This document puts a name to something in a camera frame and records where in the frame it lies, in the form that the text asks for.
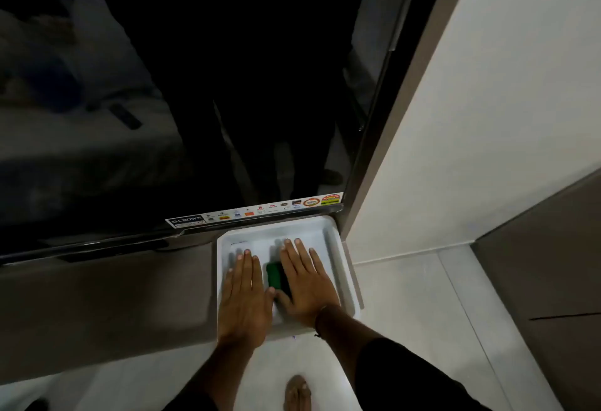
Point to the person's left hand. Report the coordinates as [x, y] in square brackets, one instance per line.
[244, 307]

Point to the person's black shirt sleeve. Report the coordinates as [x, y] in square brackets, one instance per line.
[404, 382]

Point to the person's left little finger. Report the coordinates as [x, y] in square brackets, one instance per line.
[228, 280]

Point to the brown television wall unit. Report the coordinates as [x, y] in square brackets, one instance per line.
[103, 307]

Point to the white plastic tray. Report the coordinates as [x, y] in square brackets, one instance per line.
[342, 274]

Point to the person's right middle finger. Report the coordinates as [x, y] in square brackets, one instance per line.
[303, 258]

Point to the person's left middle finger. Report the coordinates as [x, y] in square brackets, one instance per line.
[248, 266]

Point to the brown wooden door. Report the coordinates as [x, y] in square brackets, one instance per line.
[544, 293]

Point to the black flat screen television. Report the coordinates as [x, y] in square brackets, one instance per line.
[188, 96]

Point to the person's bare foot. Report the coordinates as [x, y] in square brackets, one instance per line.
[297, 394]

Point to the sticker strip with coloured logos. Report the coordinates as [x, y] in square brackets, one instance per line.
[263, 211]

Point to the person's left forearm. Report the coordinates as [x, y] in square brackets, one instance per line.
[225, 373]

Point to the person's right forearm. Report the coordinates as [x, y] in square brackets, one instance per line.
[345, 338]

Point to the person's right hand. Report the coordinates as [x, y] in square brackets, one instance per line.
[310, 293]

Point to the black wrist thread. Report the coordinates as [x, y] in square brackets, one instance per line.
[318, 324]

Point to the person's left thumb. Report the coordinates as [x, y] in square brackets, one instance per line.
[270, 294]

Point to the person's right thumb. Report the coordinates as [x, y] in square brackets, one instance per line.
[282, 302]

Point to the green scrub sponge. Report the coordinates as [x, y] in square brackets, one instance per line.
[274, 274]

